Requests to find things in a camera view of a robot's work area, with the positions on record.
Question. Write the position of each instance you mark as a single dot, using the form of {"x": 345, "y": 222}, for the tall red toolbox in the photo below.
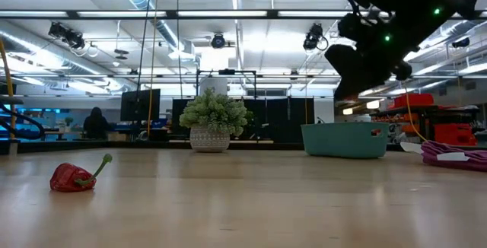
{"x": 454, "y": 134}

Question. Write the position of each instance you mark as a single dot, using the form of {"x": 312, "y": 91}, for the white column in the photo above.
{"x": 213, "y": 86}

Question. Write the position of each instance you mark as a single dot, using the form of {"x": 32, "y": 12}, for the potted artificial green plant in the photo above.
{"x": 213, "y": 118}

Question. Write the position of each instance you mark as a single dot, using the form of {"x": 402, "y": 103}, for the flat red toolbox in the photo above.
{"x": 412, "y": 100}

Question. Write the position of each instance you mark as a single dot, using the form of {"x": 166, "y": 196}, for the round black overhead camera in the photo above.
{"x": 218, "y": 41}

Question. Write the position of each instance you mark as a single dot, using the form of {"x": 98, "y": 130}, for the small white cloth tag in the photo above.
{"x": 452, "y": 156}

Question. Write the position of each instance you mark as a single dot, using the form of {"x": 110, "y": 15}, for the black workbench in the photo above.
{"x": 418, "y": 110}

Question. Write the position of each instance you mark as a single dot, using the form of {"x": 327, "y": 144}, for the purple folded cloth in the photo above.
{"x": 475, "y": 164}

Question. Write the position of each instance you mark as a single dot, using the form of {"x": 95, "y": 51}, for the black partition panels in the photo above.
{"x": 281, "y": 118}

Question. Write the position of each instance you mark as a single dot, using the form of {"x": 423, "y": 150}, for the black background monitor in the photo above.
{"x": 141, "y": 105}

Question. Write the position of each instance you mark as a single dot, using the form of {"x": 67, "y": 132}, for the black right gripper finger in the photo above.
{"x": 354, "y": 69}

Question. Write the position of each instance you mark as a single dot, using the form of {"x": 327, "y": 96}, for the black overhead light bar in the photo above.
{"x": 228, "y": 13}

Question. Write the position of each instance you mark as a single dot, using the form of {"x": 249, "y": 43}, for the person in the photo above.
{"x": 96, "y": 124}

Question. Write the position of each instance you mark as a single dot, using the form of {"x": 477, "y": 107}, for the black ceiling camera cluster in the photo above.
{"x": 66, "y": 35}

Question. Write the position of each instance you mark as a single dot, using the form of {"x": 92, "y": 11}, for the teal plastic tub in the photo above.
{"x": 344, "y": 139}

